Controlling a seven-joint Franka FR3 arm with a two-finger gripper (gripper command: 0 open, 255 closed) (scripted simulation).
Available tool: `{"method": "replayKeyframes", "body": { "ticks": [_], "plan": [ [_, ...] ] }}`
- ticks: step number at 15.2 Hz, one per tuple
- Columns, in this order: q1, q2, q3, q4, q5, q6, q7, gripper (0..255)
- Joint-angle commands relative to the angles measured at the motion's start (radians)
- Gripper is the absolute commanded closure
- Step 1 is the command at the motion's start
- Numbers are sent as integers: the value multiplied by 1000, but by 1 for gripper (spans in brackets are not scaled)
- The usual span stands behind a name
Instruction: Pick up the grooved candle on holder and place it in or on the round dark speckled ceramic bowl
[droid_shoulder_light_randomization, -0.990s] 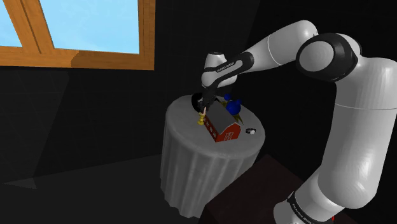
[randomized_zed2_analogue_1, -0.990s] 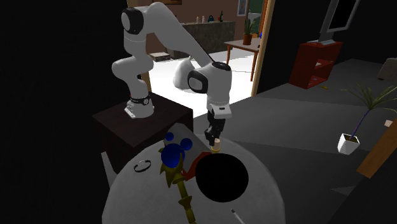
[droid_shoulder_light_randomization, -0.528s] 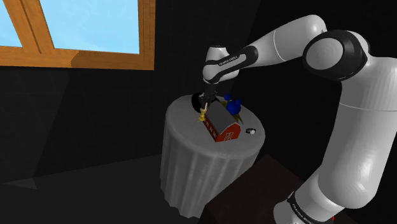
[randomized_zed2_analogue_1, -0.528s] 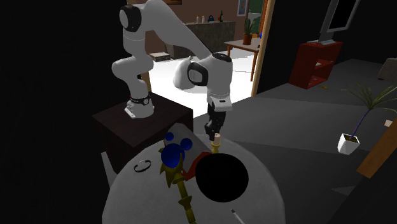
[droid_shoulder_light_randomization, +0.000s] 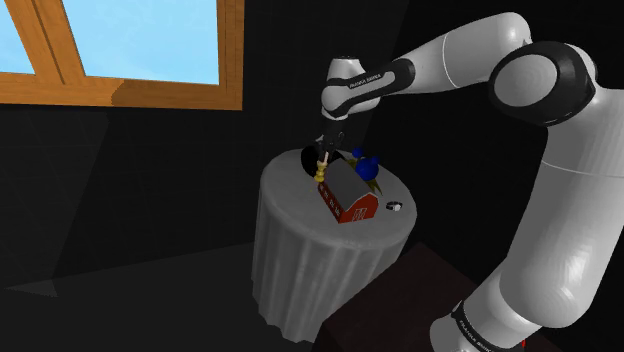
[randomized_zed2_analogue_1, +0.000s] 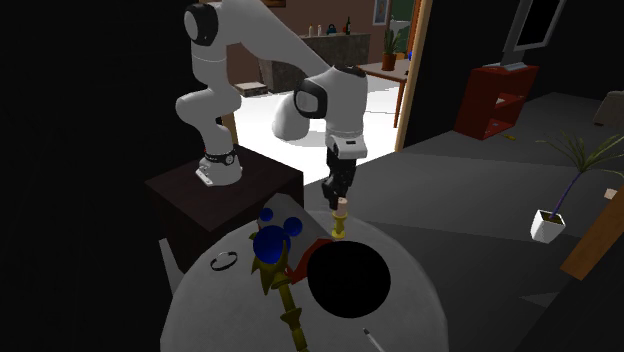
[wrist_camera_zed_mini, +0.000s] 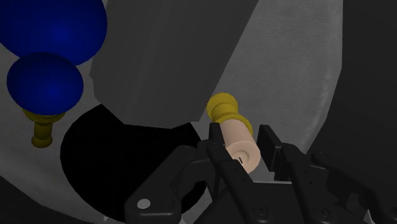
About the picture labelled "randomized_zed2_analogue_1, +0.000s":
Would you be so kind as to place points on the grey television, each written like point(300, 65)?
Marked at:
point(534, 22)

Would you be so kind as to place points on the gold sceptre with blue balls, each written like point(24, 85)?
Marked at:
point(270, 246)

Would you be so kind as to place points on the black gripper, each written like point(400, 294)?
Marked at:
point(342, 170)

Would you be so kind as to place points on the stone counter with bottles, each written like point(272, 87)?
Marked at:
point(336, 48)

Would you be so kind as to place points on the grey pen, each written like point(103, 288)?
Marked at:
point(373, 340)

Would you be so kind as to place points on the dark robot stand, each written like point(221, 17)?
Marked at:
point(253, 187)

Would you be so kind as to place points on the yellow candlestick with cream candle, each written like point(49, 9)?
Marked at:
point(340, 222)

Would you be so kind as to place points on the framed wall picture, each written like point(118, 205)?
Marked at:
point(380, 10)

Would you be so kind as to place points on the small beige step box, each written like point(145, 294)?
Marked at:
point(251, 88)

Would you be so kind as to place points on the brown wooden board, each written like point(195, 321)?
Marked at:
point(592, 244)

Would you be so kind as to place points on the wooden door frame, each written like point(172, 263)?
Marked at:
point(414, 73)

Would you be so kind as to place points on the red flat object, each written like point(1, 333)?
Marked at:
point(302, 265)

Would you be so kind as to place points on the red shelf unit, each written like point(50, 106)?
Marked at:
point(480, 97)

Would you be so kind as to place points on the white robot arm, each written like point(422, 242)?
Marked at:
point(253, 46)

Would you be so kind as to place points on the wooden table with potted plant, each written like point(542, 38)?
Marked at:
point(385, 68)

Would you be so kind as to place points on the round grey table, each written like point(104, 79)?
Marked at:
point(229, 312)

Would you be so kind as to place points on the black round bowl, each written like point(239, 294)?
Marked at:
point(348, 280)

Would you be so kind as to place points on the grey armchair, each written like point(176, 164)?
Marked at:
point(610, 109)

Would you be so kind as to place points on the palm plant in white pot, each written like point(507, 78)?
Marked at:
point(547, 226)

